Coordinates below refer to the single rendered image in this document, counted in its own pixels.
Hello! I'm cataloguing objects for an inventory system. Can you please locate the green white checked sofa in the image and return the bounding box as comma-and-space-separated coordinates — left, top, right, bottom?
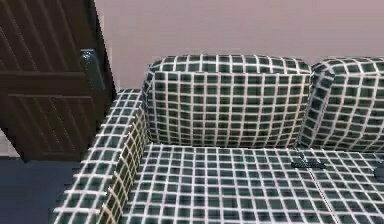
49, 54, 384, 224

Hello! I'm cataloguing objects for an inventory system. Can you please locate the black remote control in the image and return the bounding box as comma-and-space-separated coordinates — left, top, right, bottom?
290, 160, 327, 170

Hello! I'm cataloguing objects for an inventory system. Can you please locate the dark brown wooden door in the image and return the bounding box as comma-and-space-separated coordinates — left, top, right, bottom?
0, 0, 117, 163

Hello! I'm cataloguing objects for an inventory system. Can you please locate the grey metal door handle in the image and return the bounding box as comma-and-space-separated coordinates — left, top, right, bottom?
79, 48, 107, 92

